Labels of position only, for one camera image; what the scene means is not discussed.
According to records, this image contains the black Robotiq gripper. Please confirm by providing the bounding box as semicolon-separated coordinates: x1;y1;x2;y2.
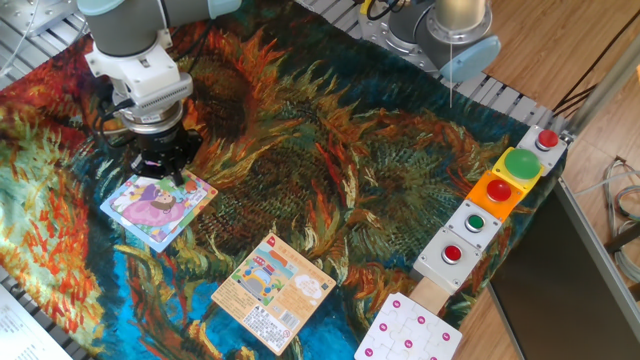
129;124;204;189

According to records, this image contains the princess picture puzzle board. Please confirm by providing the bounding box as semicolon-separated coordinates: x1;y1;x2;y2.
99;169;219;254

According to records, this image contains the orange puzzle backing board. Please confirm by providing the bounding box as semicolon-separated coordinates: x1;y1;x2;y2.
210;232;337;356

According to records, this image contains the white puzzle with pink dots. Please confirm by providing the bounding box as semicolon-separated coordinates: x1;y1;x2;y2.
353;292;464;360

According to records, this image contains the white printed paper sheet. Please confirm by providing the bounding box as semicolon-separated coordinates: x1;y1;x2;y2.
0;282;74;360

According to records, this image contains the silver metal plate with screws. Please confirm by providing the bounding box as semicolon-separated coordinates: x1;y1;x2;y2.
0;0;89;40

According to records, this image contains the sunflower painting tablecloth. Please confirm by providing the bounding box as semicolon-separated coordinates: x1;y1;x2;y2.
0;0;569;360

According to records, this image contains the silver base mounting plate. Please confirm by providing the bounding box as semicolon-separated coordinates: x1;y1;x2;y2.
357;2;474;76

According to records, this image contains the grey box red button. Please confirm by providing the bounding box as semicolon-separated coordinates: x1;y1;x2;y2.
514;123;569;176
412;227;484;295

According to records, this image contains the light wooden block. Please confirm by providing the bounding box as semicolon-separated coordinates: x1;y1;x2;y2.
408;276;451;316

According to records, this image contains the grey box green button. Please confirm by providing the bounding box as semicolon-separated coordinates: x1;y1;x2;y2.
443;198;504;251

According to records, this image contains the orange box red button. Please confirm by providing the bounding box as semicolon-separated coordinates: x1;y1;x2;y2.
465;169;525;223

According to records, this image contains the yellow box green mushroom button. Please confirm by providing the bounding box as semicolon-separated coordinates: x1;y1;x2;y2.
491;146;545;194

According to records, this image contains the aluminium profile beam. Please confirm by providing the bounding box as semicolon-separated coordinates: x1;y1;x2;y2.
562;42;640;139

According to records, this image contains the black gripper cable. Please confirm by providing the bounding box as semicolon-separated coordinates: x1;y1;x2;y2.
92;82;139;150

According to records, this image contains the grey cable bundle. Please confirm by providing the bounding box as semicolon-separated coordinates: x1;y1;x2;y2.
602;156;640;284

